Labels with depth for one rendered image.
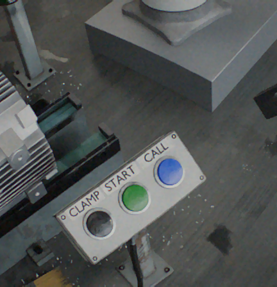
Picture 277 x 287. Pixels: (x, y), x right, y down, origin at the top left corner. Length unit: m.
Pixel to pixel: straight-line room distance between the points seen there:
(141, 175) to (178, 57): 0.43
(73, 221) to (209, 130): 0.46
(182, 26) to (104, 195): 0.52
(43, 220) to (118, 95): 0.34
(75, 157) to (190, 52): 0.32
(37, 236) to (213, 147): 0.36
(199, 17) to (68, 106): 0.33
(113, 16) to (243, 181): 0.46
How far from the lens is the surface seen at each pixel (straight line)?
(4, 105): 0.64
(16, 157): 0.62
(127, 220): 0.55
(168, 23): 0.99
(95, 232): 0.54
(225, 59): 0.95
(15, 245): 0.81
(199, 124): 0.95
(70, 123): 0.85
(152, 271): 0.79
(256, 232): 0.83
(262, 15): 1.06
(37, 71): 1.09
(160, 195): 0.56
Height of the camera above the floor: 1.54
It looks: 53 degrees down
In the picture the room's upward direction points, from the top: 10 degrees counter-clockwise
